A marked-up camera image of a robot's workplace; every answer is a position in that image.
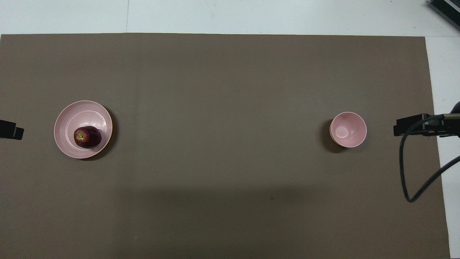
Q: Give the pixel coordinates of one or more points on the dark grey ribbed device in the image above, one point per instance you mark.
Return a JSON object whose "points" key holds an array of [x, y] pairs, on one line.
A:
{"points": [[447, 10]]}

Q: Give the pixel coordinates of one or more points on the brown table mat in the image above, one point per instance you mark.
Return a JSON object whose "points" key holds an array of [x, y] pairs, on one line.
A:
{"points": [[222, 108]]}

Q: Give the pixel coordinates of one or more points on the pink plate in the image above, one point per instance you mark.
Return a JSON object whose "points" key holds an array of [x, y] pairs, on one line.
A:
{"points": [[68, 118]]}

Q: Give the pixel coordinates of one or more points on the pink bowl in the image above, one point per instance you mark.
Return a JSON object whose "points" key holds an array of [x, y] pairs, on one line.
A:
{"points": [[348, 129]]}

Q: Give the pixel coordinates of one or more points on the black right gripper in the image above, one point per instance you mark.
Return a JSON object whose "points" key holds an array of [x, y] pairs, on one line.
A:
{"points": [[445, 127]]}

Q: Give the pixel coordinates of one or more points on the dark red apple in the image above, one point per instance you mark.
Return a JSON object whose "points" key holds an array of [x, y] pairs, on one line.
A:
{"points": [[88, 137]]}

